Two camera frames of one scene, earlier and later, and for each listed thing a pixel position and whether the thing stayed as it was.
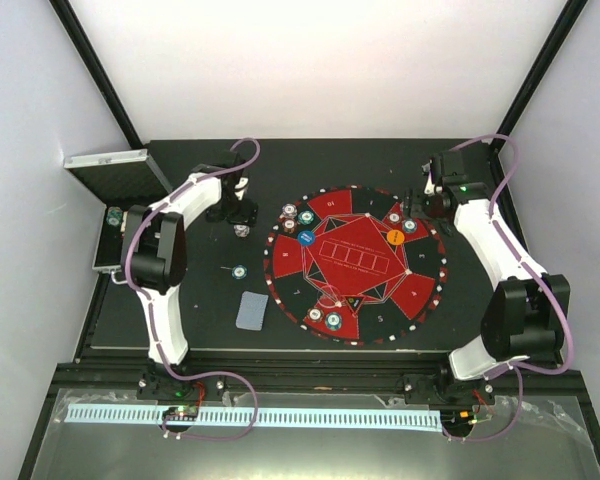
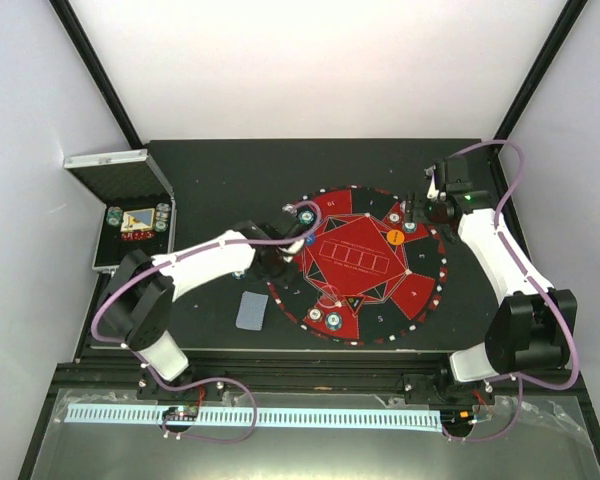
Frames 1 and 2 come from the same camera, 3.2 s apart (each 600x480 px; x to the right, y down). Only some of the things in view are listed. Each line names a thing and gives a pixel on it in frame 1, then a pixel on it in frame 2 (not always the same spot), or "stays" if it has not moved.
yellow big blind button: (395, 237) stays
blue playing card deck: (251, 310) stays
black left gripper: (247, 215) → (286, 279)
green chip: (306, 217) stays
